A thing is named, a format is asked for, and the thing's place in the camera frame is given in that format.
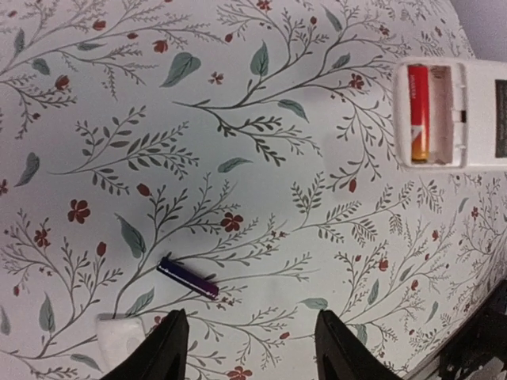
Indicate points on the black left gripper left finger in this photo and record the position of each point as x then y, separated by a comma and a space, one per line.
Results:
161, 356

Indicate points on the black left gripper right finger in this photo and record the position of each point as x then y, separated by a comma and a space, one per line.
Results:
340, 354

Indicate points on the white battery cover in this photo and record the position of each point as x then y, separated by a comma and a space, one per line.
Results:
118, 338

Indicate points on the purple blue battery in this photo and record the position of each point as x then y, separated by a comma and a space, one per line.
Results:
187, 278

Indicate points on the white red remote control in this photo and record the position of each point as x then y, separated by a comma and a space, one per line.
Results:
467, 115

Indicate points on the orange red battery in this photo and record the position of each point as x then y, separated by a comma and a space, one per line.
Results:
418, 77

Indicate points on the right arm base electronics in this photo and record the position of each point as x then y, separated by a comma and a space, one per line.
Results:
479, 348

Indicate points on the floral patterned table mat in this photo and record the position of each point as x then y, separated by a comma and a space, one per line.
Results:
250, 142

